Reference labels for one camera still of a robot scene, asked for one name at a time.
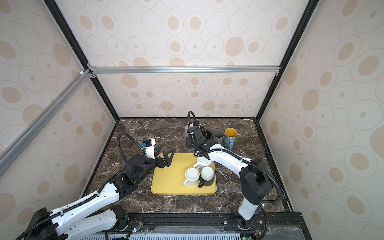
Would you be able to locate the aluminium rail left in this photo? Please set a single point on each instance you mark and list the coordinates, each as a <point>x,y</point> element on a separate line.
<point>25,138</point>

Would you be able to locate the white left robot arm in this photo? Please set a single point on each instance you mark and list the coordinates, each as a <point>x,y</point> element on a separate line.
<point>60,223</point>

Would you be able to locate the tall grey mug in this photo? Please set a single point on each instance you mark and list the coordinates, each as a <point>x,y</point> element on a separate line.
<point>218,136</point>

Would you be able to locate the white ribbed-bottom mug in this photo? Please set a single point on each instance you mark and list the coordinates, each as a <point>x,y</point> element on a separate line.
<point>202,162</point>

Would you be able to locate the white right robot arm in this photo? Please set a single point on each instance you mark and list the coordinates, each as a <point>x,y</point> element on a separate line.
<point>257,184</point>

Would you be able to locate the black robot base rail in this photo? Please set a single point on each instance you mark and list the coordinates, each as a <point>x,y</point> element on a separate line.
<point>263,226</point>

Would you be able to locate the small grey mug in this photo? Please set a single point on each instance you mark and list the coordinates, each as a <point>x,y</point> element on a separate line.
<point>187,130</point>

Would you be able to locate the blue butterfly mug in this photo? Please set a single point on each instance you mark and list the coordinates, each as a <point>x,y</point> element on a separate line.
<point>230,138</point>

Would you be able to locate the black corner frame post left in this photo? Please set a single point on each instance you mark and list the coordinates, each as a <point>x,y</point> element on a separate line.
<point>62,23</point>

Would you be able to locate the black corner frame post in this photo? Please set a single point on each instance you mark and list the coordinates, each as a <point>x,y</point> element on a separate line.
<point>302,25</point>
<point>62,23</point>

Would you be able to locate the yellow plastic tray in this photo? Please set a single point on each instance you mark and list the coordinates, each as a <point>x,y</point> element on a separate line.
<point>169,180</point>

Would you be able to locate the aluminium rail back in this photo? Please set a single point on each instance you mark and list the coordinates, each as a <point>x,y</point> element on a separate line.
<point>186,69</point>

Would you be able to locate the black mug white bottom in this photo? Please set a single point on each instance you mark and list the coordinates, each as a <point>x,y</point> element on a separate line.
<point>206,177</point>

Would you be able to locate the aluminium rail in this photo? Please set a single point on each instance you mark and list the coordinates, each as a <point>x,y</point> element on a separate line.
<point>25,138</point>
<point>186,69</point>

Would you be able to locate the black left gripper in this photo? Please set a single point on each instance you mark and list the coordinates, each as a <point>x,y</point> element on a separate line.
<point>166,162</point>

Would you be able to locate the black corner frame post right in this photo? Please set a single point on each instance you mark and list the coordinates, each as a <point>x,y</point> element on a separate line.
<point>302,25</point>

